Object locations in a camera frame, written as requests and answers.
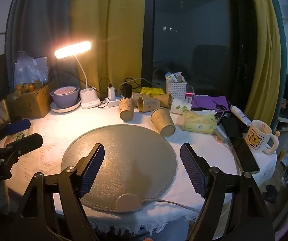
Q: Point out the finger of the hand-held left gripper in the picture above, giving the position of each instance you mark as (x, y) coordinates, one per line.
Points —
(16, 126)
(27, 141)

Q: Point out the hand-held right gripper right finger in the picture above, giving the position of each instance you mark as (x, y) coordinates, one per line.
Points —
(191, 170)

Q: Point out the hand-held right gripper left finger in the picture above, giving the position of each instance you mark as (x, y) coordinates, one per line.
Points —
(91, 170)

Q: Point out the brown paper cup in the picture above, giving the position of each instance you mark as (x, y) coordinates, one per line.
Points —
(134, 97)
(149, 104)
(126, 109)
(162, 121)
(164, 100)

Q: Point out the white green-print paper cup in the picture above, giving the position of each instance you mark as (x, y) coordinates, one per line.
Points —
(181, 106)

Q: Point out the cardboard box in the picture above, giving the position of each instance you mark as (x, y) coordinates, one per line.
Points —
(31, 104)

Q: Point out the round beige heating mat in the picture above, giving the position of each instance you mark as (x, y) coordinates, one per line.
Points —
(123, 155)

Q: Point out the pile of small oranges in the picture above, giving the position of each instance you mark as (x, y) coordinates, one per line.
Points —
(27, 87)

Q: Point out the yellow-green tissue pack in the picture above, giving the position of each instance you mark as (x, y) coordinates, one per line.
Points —
(199, 121)

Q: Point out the white plate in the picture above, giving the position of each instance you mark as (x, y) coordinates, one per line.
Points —
(66, 109)

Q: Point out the black smartphone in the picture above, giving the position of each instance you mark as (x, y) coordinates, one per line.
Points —
(245, 155)

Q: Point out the purple bowl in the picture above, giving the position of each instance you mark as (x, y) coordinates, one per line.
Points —
(65, 96)

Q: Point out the black wallet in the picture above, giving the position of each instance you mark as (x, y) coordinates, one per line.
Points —
(231, 128)

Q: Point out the clear plastic bag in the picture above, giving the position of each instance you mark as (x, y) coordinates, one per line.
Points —
(30, 67)

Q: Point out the black scissors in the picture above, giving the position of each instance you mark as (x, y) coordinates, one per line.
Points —
(220, 106)

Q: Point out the white power strip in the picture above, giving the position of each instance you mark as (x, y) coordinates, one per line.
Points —
(113, 103)

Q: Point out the white desk lamp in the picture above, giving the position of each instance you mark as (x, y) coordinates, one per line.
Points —
(90, 98)

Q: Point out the cream mug with yellow bear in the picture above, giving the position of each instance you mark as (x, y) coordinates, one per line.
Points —
(256, 138)

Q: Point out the white tube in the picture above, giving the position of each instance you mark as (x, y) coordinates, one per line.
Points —
(240, 115)

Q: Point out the white charger plug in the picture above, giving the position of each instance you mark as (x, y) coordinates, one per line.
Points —
(110, 92)

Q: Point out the white plastic basket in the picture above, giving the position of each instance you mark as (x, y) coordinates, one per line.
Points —
(176, 90)

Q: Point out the black shoes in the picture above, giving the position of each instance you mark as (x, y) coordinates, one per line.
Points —
(270, 193)

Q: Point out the black charger plug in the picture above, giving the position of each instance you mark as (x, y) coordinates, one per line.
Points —
(127, 89)

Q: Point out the yellow cloth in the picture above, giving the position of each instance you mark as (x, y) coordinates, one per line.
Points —
(150, 91)

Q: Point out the bunch of small sachets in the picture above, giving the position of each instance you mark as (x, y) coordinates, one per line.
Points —
(175, 77)

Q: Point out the grey curtain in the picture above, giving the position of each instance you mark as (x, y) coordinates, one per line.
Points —
(38, 17)

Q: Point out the yellow curtain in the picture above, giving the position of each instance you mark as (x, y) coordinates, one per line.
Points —
(108, 17)
(264, 55)

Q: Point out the dark glass window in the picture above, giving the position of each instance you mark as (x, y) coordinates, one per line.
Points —
(196, 30)

